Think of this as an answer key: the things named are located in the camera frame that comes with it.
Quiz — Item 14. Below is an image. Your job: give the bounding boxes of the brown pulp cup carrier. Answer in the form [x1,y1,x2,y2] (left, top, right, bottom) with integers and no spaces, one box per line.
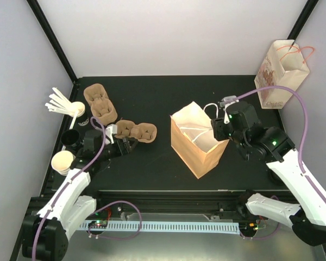
[115,120,158,144]

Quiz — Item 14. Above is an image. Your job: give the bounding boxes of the brown paper bag white handles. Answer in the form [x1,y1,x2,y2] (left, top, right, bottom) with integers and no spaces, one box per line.
[171,102,229,179]

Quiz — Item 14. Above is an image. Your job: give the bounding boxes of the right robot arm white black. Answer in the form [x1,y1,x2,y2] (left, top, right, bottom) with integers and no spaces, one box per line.
[211,97,326,246]

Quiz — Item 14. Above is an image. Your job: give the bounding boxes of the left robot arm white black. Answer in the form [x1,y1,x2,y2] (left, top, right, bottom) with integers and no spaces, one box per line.
[22,130,138,260]

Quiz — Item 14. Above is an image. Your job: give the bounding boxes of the stacked brown pulp cup carriers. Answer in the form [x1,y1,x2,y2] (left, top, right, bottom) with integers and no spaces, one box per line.
[84,83,118,126]

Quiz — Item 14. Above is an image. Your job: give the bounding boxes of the black paper cup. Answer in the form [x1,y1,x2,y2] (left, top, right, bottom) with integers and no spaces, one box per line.
[61,129,83,150]

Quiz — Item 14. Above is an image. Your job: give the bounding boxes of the paper cup holding stirrers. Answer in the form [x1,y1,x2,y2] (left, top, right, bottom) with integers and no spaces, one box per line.
[71,101,89,127]

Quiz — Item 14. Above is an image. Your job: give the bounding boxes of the bundle of white wrapped straws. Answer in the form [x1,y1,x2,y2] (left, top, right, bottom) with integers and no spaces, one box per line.
[45,88,75,116]

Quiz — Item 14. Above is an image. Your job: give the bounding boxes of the small green circuit board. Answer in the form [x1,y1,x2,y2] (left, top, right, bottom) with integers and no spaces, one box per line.
[88,220,108,229]

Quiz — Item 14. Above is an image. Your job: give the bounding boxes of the white printed paper bag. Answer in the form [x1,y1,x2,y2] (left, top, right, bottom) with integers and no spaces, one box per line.
[254,40,315,109]

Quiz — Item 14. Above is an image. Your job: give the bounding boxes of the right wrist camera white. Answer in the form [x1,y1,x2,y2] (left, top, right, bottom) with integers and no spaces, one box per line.
[218,95,239,125]

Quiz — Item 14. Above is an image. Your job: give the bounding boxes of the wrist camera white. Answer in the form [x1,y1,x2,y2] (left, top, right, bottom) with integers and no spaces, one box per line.
[105,124,117,145]
[218,95,239,125]

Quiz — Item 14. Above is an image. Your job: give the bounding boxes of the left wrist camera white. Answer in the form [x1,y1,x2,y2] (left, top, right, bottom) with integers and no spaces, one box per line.
[105,124,117,145]

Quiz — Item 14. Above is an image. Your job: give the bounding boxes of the black aluminium frame rail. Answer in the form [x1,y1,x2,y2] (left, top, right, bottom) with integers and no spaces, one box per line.
[29,190,320,218]

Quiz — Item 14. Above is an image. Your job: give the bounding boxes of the light blue cable duct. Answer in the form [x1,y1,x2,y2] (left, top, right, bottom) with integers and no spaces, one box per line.
[78,220,240,235]

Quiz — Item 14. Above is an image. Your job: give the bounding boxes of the right black corner post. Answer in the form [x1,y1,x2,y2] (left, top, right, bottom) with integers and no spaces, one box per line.
[287,0,319,41]

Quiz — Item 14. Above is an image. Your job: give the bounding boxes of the black corner post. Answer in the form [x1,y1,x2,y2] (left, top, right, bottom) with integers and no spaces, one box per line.
[287,0,319,41]
[26,0,78,83]

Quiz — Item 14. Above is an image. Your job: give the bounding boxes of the left black corner post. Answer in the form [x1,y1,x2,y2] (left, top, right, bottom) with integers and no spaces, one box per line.
[26,0,78,83]

